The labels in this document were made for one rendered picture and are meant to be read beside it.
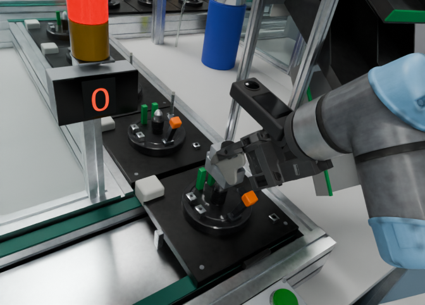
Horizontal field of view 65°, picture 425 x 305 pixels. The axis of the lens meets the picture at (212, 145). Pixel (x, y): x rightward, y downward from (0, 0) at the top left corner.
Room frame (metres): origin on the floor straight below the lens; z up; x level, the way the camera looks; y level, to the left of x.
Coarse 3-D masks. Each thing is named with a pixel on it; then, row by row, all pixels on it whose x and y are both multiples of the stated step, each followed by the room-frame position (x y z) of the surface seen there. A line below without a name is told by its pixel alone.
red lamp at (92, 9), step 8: (72, 0) 0.42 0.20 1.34; (80, 0) 0.41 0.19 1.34; (88, 0) 0.42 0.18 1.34; (96, 0) 0.42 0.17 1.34; (104, 0) 0.43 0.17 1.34; (72, 8) 0.42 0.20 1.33; (80, 8) 0.41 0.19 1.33; (88, 8) 0.42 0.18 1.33; (96, 8) 0.42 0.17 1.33; (104, 8) 0.43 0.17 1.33; (72, 16) 0.42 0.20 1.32; (80, 16) 0.41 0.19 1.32; (88, 16) 0.42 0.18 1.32; (96, 16) 0.42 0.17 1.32; (104, 16) 0.43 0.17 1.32; (88, 24) 0.42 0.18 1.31
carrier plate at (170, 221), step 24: (168, 192) 0.49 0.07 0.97; (168, 216) 0.43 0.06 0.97; (264, 216) 0.47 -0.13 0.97; (168, 240) 0.38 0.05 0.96; (192, 240) 0.38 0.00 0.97; (216, 240) 0.39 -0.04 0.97; (240, 240) 0.40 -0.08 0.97; (264, 240) 0.41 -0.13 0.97; (192, 264) 0.34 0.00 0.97; (216, 264) 0.35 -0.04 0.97; (240, 264) 0.37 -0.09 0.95
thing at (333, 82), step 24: (288, 0) 0.76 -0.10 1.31; (312, 0) 0.70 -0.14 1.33; (360, 0) 0.77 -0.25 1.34; (312, 24) 0.68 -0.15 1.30; (336, 24) 0.78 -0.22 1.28; (360, 24) 0.75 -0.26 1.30; (336, 48) 0.71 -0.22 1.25; (360, 48) 0.73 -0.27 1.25; (336, 72) 0.64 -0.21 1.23; (360, 72) 0.67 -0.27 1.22
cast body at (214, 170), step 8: (216, 144) 0.48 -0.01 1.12; (224, 144) 0.47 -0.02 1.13; (208, 152) 0.51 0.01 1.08; (208, 160) 0.48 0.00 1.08; (208, 168) 0.47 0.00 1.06; (216, 168) 0.46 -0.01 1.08; (240, 168) 0.47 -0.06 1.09; (216, 176) 0.46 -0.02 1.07; (240, 176) 0.46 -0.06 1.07; (224, 184) 0.44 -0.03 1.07
